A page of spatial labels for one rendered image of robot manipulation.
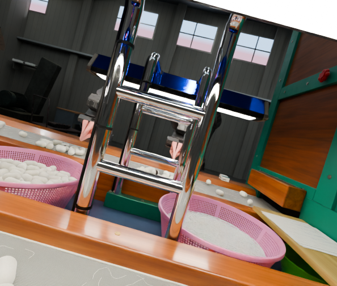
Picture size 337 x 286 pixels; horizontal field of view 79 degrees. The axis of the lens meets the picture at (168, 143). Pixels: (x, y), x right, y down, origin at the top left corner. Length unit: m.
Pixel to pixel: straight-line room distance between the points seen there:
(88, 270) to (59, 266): 0.03
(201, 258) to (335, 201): 0.46
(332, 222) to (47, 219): 0.63
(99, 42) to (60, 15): 1.88
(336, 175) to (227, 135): 6.76
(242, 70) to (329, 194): 7.25
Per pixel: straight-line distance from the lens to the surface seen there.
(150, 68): 0.57
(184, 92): 0.69
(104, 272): 0.30
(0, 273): 0.26
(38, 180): 0.52
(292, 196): 0.75
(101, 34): 8.87
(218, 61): 0.33
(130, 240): 0.31
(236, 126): 7.45
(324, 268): 0.46
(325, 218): 0.70
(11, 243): 0.33
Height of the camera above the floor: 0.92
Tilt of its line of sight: 3 degrees down
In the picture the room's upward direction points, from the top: 16 degrees clockwise
